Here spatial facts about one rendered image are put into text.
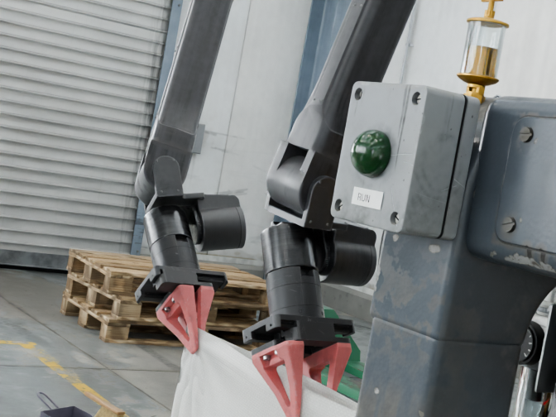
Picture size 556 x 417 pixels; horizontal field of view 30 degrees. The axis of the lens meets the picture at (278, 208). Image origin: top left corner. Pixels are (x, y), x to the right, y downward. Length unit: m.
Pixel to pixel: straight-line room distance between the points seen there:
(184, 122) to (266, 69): 8.05
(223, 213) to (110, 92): 7.35
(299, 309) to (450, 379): 0.40
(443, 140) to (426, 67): 8.16
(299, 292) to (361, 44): 0.26
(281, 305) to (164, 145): 0.37
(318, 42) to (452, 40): 1.55
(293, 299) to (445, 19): 7.74
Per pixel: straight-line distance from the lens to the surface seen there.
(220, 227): 1.34
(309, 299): 1.07
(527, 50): 8.00
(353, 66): 1.08
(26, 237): 8.55
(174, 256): 1.30
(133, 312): 6.25
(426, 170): 0.63
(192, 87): 1.41
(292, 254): 1.08
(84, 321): 6.57
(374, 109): 0.66
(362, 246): 1.14
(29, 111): 8.45
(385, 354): 0.70
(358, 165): 0.64
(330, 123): 1.06
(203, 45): 1.45
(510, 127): 0.64
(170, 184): 1.33
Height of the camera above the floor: 1.27
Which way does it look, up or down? 3 degrees down
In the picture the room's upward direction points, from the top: 10 degrees clockwise
